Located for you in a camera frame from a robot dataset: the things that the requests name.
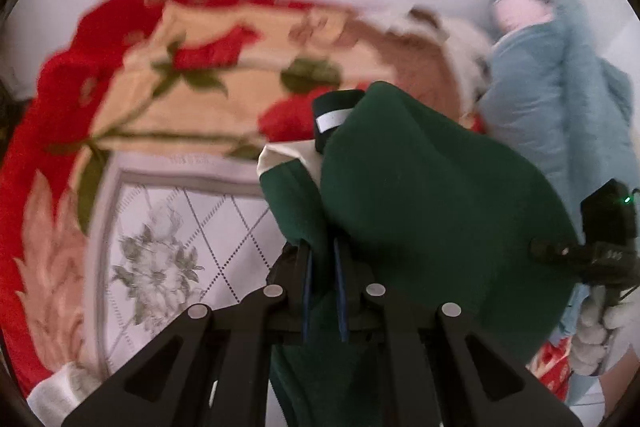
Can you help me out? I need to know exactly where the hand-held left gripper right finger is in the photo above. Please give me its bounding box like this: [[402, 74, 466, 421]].
[[332, 237, 583, 427]]

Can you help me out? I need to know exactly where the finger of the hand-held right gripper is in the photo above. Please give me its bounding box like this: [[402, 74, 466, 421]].
[[530, 237, 596, 268]]

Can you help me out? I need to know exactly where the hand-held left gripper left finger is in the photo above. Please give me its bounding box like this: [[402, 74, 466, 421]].
[[62, 241, 313, 427]]

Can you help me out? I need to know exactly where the green and cream jacket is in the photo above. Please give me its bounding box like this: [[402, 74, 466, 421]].
[[257, 81, 583, 427]]

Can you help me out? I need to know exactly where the person's right hand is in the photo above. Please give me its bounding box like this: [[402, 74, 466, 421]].
[[570, 292, 636, 378]]

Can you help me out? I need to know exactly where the light blue fluffy blanket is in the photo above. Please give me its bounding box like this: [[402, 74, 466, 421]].
[[475, 0, 638, 408]]

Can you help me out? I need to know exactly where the pink cloth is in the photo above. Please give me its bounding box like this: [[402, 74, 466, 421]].
[[492, 0, 553, 38]]

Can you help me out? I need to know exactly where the brown and white plush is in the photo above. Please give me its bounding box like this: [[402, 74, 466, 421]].
[[345, 7, 493, 128]]

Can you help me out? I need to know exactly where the white cloth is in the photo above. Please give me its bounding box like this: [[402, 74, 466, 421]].
[[27, 362, 103, 425]]

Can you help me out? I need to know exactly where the red floral blanket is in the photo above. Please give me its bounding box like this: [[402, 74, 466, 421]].
[[0, 0, 573, 403]]

